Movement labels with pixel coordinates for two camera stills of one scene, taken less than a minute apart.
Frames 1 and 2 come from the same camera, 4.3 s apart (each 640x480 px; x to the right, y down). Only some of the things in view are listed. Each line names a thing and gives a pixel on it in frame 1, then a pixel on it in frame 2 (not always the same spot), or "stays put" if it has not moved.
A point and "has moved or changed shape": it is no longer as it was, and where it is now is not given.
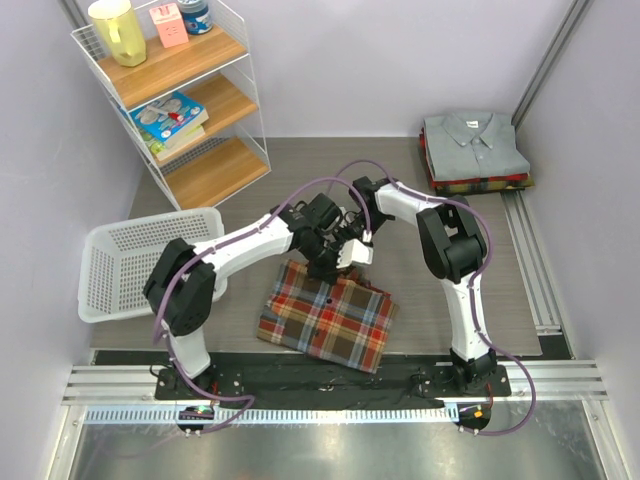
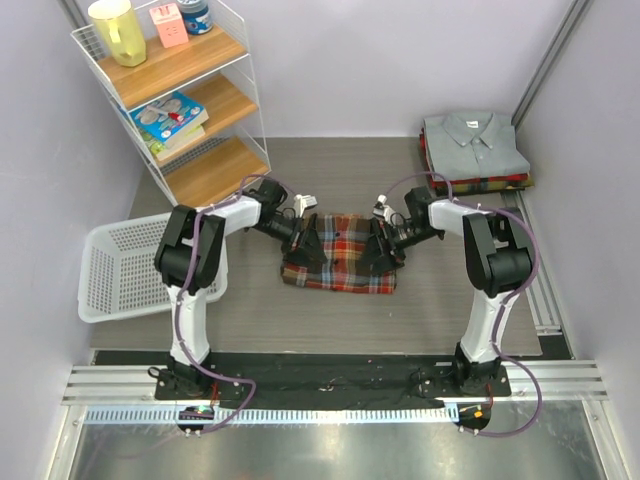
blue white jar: [196, 16] stays put
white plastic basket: [119, 259] stays put
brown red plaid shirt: [347, 324] has moved or changed shape
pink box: [170, 24] stays put
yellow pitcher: [120, 28] stays put
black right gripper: [343, 232] -> [374, 251]
